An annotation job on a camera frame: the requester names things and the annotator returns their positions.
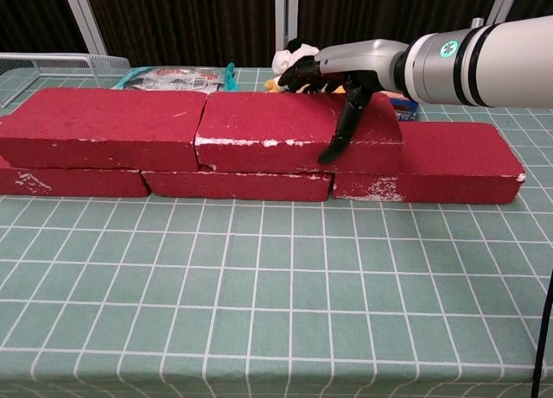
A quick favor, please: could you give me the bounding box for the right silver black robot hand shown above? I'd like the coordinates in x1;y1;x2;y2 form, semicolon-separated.
276;38;410;165

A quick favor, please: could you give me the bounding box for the red foam brick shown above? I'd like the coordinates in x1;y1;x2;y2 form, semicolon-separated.
141;164;334;203
0;88;208;173
0;155;152;199
331;121;527;205
194;91;405;175

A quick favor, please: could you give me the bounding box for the orange blue biscuit box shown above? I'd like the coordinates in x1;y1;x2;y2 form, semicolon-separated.
385;91;419;123

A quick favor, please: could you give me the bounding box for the black white plush toy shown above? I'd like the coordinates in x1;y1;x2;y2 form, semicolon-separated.
264;37;346;95

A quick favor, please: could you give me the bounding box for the silver teal snack bag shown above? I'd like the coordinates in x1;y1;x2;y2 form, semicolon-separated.
111;62;239;92

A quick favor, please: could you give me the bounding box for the green grid tablecloth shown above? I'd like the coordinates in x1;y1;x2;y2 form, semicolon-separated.
0;66;553;398

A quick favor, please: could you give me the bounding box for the white partition post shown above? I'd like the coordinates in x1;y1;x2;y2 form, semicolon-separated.
60;0;109;56
483;0;526;28
274;0;300;50

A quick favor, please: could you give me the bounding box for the white wire mesh rack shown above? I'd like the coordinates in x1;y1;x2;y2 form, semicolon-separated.
0;52;131;110

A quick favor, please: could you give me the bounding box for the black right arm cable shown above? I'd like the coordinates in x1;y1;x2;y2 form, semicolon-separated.
530;266;553;398

